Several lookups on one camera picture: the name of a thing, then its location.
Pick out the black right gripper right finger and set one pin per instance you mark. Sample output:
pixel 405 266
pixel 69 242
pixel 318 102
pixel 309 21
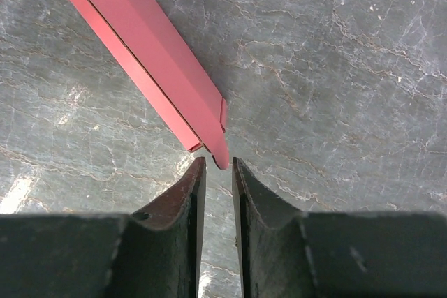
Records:
pixel 287 252

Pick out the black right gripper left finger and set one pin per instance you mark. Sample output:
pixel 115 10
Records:
pixel 153 252

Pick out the pink paper box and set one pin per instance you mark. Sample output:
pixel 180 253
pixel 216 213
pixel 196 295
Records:
pixel 148 47

